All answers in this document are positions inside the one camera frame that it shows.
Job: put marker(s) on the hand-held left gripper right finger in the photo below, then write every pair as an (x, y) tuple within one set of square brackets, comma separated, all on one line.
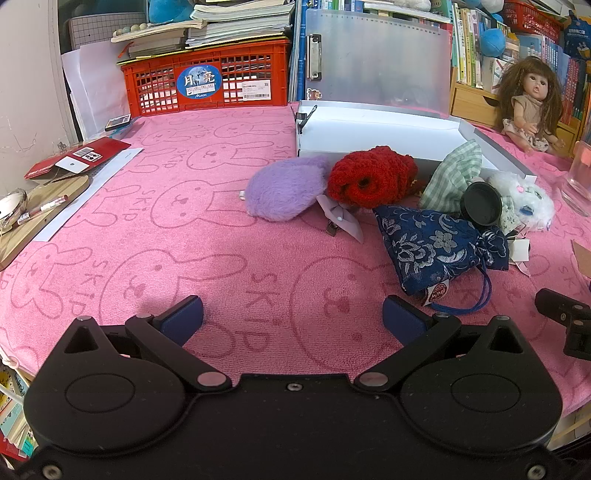
[(401, 318)]

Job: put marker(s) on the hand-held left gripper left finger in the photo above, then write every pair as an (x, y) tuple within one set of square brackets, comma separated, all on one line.
[(182, 318)]

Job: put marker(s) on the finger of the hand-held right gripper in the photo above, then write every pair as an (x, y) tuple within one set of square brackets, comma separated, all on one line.
[(561, 310)]

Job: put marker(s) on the small white card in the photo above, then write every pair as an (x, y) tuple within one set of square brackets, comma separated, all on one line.
[(521, 251)]

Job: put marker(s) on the pale pink bow clip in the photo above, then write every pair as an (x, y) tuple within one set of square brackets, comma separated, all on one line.
[(344, 219)]

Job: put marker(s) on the red crochet scrunchie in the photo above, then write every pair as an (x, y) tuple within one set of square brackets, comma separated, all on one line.
[(369, 177)]

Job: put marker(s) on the green checked cloth bag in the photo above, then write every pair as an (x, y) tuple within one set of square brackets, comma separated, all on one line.
[(450, 177)]

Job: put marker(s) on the purple plush pouch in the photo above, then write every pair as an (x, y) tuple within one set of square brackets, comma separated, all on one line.
[(281, 189)]

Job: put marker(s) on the white cardboard box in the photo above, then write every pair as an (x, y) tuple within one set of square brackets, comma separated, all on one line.
[(378, 134)]

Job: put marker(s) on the brown cardboard piece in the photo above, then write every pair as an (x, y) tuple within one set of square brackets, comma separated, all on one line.
[(582, 258)]

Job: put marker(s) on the pink rabbit print towel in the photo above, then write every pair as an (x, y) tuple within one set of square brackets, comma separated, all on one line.
[(207, 258)]

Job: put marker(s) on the clear glass cup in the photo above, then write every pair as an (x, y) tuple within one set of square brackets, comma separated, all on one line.
[(577, 184)]

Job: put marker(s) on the pink plastic container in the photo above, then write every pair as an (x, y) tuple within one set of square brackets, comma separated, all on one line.
[(584, 154)]

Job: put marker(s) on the white paper sheet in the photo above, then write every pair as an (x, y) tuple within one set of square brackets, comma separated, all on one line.
[(106, 173)]

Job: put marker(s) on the wooden board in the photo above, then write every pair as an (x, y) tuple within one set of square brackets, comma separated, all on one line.
[(27, 230)]

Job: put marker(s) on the red card package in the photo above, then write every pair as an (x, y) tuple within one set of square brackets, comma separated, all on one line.
[(92, 150)]

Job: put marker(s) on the books under table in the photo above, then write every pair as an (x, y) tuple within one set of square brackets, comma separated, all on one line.
[(11, 415)]

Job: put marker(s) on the small black card box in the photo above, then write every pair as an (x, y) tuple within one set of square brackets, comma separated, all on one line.
[(117, 122)]

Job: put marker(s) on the brown haired doll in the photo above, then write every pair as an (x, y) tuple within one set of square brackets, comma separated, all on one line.
[(531, 106)]

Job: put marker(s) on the black binder clip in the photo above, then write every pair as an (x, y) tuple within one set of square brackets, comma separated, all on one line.
[(302, 121)]

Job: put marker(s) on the wooden drawer box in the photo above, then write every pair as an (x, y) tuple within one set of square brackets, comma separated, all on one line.
[(471, 104)]

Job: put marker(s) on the red plastic crate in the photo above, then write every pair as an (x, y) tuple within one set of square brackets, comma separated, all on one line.
[(152, 78)]

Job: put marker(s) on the white leaning paper sheets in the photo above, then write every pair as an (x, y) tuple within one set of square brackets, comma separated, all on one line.
[(87, 92)]

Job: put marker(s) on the frosted plastic clipboard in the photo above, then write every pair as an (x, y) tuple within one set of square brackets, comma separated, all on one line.
[(378, 60)]

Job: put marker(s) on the blue printed box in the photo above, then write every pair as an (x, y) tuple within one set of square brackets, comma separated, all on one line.
[(577, 39)]

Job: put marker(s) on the blue plush ball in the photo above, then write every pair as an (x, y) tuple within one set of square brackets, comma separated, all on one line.
[(493, 41)]

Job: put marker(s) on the blue folders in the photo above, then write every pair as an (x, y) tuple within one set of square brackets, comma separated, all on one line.
[(298, 55)]

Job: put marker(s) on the row of shelf books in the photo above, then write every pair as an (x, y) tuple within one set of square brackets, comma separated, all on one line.
[(468, 41)]

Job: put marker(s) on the stack of books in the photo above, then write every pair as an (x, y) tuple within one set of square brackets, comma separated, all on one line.
[(231, 27)]

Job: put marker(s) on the red plastic basket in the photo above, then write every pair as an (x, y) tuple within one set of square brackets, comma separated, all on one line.
[(531, 16)]

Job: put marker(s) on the grey grid cutting mat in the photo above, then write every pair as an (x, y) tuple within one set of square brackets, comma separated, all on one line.
[(92, 30)]

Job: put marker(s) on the blue white plush toy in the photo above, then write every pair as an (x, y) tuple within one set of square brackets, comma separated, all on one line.
[(489, 4), (166, 9)]

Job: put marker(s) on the large white plush toy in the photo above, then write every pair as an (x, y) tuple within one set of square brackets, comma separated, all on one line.
[(413, 3)]

